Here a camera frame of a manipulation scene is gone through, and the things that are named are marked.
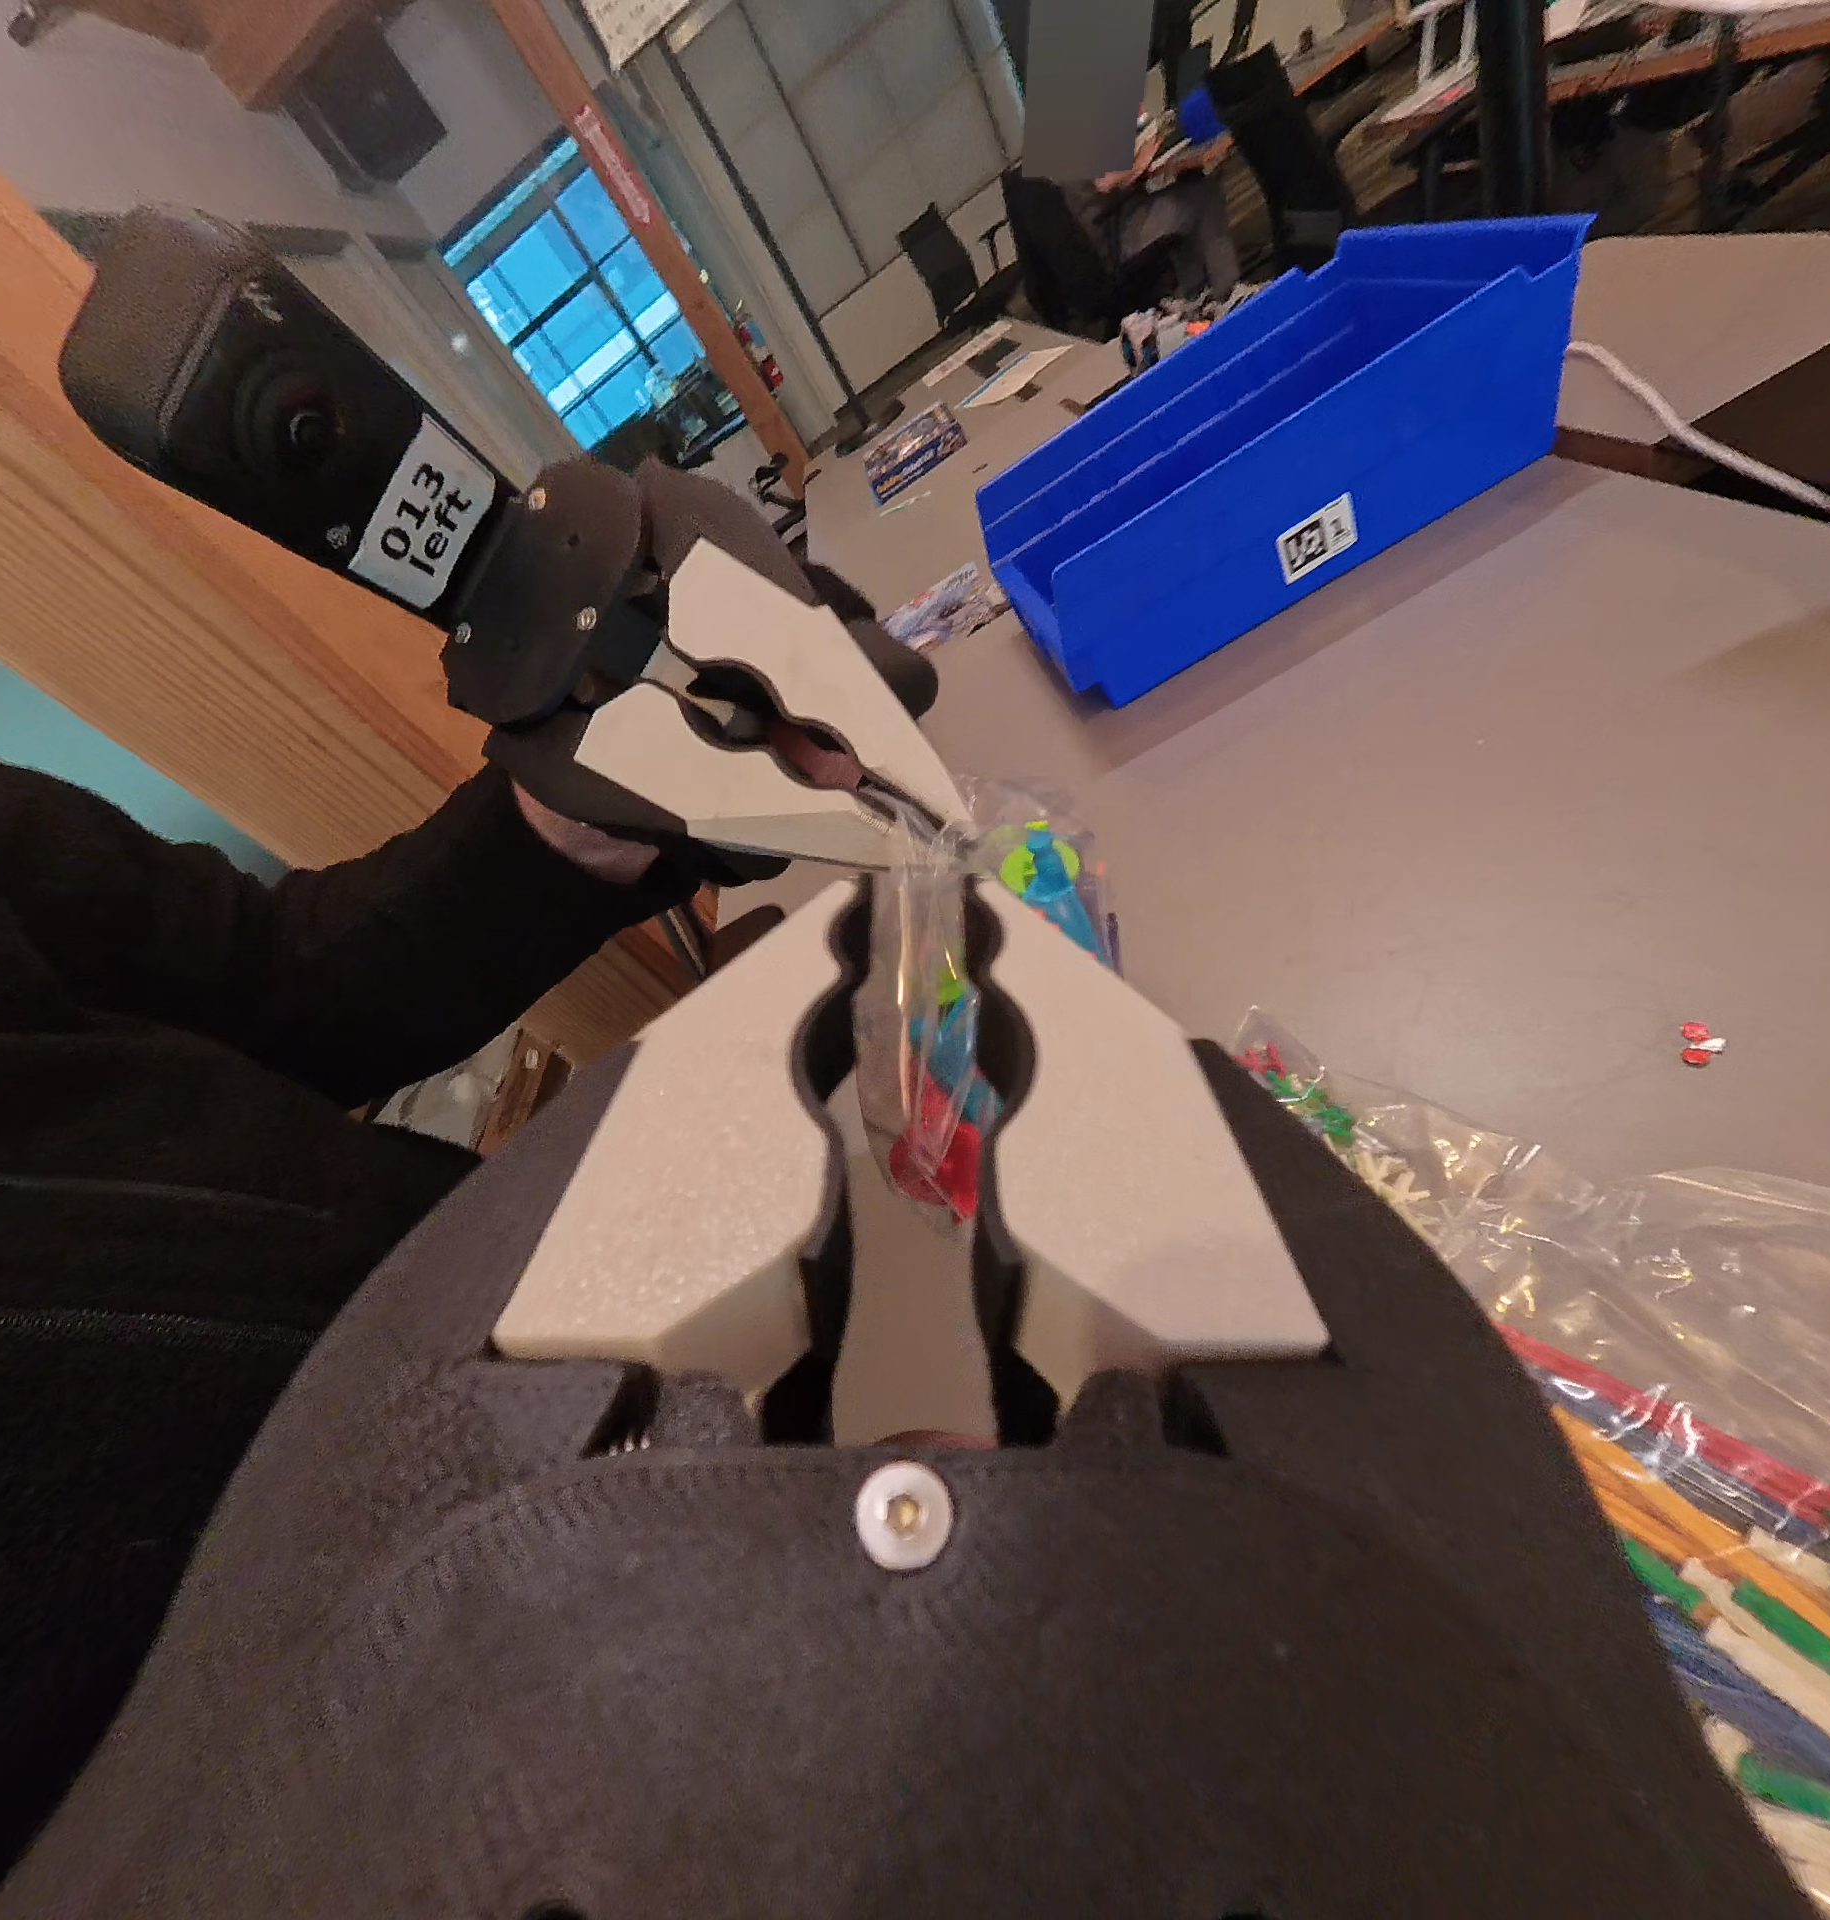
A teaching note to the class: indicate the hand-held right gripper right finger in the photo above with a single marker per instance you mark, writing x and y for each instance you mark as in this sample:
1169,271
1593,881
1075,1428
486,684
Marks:
1141,1201

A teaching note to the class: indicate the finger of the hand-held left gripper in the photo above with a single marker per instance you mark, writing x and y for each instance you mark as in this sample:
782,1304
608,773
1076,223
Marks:
676,765
796,646

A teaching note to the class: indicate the white paper sheet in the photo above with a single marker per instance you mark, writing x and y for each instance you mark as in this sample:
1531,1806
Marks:
1005,368

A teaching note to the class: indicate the blue plastic bin with tag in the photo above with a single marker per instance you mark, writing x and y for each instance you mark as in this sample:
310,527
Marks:
1155,600

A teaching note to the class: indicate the small red white piece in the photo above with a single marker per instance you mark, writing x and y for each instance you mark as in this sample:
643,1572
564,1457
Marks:
1701,1036

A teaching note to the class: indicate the blue toy box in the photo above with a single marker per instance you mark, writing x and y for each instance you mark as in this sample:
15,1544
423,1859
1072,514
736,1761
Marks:
916,450

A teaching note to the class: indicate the black wall speaker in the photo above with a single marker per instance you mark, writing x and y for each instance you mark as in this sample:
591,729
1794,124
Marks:
360,113

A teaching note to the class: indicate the person's left forearm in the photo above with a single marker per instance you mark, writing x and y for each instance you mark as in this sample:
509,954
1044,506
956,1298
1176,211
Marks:
406,960

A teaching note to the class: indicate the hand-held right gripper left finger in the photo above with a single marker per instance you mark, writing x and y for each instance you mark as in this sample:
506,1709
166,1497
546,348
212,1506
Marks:
676,1201

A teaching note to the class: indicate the clear bag of colourful rods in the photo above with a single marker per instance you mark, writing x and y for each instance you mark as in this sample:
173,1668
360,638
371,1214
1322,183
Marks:
1680,1351

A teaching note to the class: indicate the black office chair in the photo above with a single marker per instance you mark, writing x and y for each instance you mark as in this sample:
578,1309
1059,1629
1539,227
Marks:
945,256
1276,135

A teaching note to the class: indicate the clear bag of small parts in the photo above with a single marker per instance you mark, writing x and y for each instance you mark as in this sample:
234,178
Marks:
930,1111

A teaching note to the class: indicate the blue printed packet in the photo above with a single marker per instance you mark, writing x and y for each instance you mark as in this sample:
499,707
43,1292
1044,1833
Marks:
945,608

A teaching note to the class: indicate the person's black clothing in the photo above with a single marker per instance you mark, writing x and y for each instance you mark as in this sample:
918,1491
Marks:
105,1351

